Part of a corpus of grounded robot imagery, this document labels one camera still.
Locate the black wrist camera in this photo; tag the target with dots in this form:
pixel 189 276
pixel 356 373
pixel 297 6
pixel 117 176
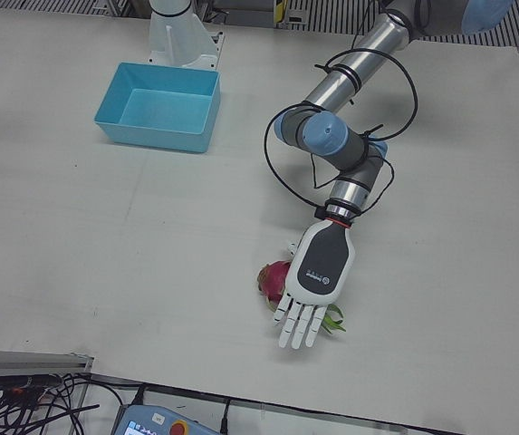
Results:
pixel 321 212

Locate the blue teach pendant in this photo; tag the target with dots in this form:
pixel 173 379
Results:
pixel 164 421

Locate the light blue plastic bin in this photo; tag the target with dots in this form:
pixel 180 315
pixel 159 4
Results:
pixel 159 106

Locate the white and grey robot hand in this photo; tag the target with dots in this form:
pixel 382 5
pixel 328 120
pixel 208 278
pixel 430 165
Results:
pixel 320 267

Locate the white stand base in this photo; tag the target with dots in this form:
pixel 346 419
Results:
pixel 177 36

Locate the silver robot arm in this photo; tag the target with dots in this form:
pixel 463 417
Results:
pixel 358 63

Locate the red dragon fruit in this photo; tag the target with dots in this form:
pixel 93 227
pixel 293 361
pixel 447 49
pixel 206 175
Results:
pixel 275 281

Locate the aluminium profile rail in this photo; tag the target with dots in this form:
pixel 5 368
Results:
pixel 28 360

